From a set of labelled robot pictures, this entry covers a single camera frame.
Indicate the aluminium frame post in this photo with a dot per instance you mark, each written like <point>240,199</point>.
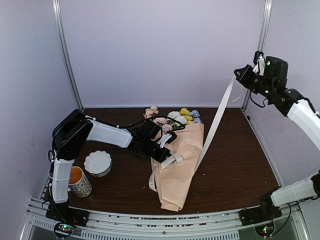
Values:
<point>264,30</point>
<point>65,53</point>

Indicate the left aluminium frame post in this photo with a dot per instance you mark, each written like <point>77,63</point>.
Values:
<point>65,53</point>

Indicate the aluminium front rail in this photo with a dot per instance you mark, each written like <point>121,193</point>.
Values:
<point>223,225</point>

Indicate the right aluminium frame post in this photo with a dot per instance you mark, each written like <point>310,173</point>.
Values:
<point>264,30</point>

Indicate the white printed ribbon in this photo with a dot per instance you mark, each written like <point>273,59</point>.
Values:
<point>211,133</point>

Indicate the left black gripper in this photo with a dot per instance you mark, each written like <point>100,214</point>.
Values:
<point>160,158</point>

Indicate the yellow flower stem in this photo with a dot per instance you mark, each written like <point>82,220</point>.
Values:
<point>186,114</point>

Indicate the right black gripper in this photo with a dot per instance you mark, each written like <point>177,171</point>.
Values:
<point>243,77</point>

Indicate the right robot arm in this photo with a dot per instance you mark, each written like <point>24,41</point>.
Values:
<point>269,79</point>

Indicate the white scalloped bowl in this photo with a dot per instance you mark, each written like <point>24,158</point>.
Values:
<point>98,163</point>

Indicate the pink and green wrapping paper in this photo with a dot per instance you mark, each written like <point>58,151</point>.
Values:
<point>172,183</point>

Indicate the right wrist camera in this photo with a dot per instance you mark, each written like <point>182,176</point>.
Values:
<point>259,62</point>

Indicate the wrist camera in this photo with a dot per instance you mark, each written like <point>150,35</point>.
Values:
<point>166,139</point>
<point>259,62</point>

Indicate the patterned mug with orange inside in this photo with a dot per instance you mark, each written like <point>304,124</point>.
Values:
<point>79,183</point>

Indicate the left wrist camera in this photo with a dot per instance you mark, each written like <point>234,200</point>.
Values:
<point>166,139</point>

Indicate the blue flower stem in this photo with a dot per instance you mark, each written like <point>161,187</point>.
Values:
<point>195,116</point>

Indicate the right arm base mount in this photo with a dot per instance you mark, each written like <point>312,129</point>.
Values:
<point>262,220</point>

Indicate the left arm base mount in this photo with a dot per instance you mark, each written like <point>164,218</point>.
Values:
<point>66,225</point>

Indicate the peach blossom stem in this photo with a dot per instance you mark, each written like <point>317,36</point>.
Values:
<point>150,112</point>

